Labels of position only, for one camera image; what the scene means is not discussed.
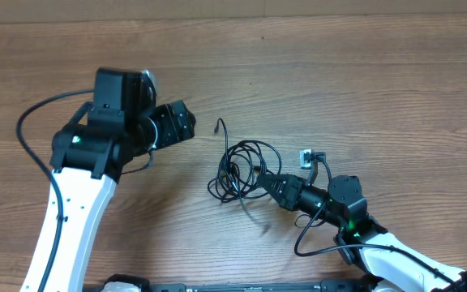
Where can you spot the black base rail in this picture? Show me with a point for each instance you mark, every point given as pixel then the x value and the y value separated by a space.
pixel 121 282

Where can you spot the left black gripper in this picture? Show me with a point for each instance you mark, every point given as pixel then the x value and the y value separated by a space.
pixel 177 126

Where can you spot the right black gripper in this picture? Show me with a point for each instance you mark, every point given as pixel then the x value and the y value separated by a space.
pixel 294 185

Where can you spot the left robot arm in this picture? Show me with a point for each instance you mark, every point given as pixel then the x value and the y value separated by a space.
pixel 120 123

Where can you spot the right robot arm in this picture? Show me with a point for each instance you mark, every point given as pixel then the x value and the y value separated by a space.
pixel 360 239

